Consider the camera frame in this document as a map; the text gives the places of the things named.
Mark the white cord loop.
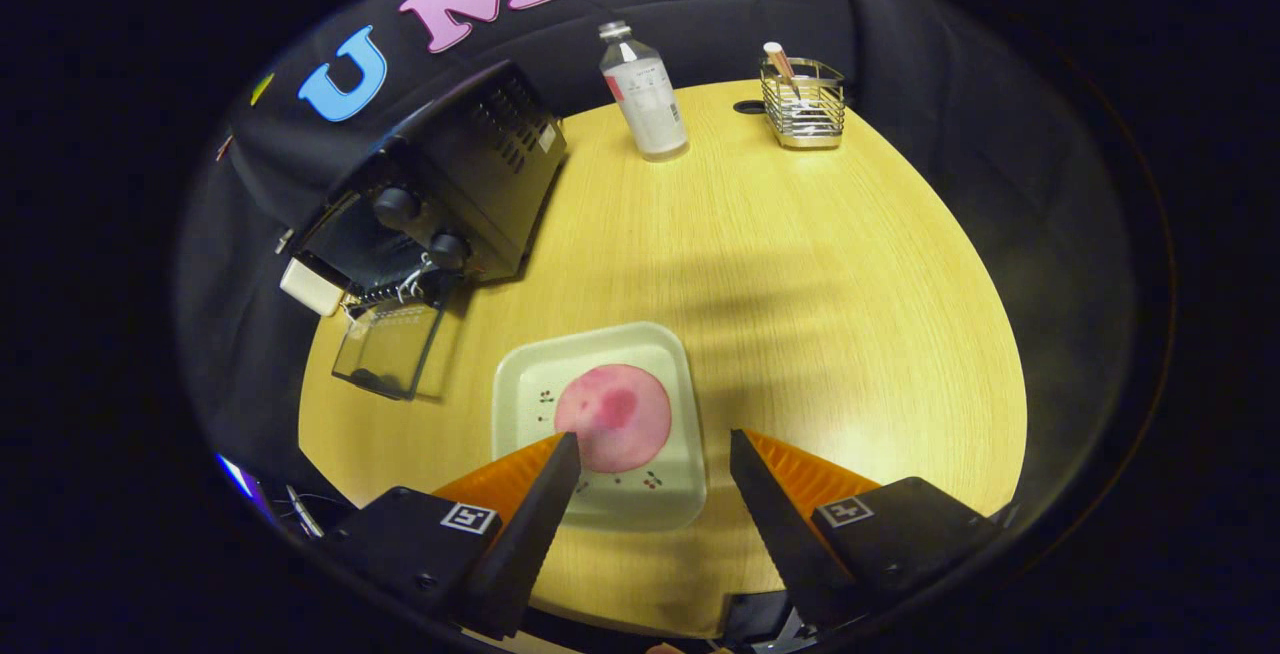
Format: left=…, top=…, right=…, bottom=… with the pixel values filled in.
left=397, top=252, right=436, bottom=303

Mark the pink round food slice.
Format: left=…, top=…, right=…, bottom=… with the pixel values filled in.
left=554, top=364, right=673, bottom=474

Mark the metal wire holder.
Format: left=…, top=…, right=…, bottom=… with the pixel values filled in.
left=759, top=56, right=847, bottom=150

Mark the clear plastic bottle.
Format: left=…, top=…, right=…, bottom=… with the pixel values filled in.
left=598, top=20, right=690, bottom=161

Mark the pale green square plate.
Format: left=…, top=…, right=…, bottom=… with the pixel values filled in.
left=491, top=322, right=708, bottom=533

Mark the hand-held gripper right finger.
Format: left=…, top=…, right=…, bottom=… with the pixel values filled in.
left=729, top=428, right=1006, bottom=630

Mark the black backdrop cloth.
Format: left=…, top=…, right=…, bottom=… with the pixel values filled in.
left=175, top=0, right=1141, bottom=535

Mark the black toaster oven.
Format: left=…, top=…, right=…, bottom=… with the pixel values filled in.
left=275, top=59, right=568, bottom=403

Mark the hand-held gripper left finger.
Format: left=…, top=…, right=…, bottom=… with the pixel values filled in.
left=320, top=431, right=583, bottom=640

